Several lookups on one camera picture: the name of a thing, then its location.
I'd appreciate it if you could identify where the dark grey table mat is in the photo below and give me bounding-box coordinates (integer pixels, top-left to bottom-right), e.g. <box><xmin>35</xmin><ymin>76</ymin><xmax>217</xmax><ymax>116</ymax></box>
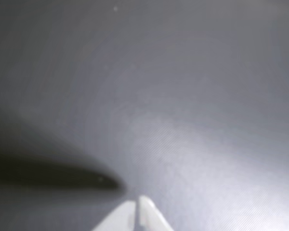
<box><xmin>0</xmin><ymin>0</ymin><xmax>289</xmax><ymax>231</ymax></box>

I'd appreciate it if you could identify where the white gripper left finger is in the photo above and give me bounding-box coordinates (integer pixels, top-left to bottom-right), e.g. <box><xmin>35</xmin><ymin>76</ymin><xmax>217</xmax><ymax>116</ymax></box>
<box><xmin>91</xmin><ymin>201</ymin><xmax>137</xmax><ymax>231</ymax></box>

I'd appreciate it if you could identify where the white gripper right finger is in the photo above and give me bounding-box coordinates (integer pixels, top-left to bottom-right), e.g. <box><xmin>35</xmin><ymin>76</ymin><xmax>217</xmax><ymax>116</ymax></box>
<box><xmin>138</xmin><ymin>195</ymin><xmax>174</xmax><ymax>231</ymax></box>

